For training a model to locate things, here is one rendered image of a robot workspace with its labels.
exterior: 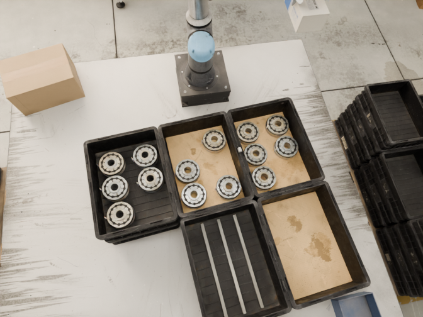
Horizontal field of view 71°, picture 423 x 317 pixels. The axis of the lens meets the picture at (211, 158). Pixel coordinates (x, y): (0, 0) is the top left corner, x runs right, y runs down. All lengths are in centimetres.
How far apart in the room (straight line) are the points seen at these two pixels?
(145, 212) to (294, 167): 66
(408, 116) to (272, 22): 148
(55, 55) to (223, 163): 96
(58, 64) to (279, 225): 124
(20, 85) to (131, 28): 151
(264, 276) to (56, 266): 84
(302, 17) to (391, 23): 216
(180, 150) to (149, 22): 183
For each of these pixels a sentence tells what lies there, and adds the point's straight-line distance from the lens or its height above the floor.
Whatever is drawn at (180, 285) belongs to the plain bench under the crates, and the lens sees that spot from 132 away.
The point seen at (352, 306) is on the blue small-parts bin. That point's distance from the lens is 147.
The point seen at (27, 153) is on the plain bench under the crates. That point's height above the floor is 70.
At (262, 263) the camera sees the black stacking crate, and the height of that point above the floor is 83.
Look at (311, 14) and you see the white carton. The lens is 141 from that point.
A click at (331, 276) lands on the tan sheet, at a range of 130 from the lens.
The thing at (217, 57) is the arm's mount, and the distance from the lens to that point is 161.
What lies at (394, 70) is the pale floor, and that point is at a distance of 313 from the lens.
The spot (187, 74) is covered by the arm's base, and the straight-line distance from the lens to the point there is 148.
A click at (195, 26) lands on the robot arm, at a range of 141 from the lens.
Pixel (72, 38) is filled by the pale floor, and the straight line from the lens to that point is 297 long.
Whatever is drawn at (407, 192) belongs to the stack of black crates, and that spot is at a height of 38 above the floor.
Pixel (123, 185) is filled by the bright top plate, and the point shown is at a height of 86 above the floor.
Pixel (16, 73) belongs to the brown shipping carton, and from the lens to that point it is 168.
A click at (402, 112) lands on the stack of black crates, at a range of 220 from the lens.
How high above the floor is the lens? 202
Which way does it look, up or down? 68 degrees down
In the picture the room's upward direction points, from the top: 8 degrees clockwise
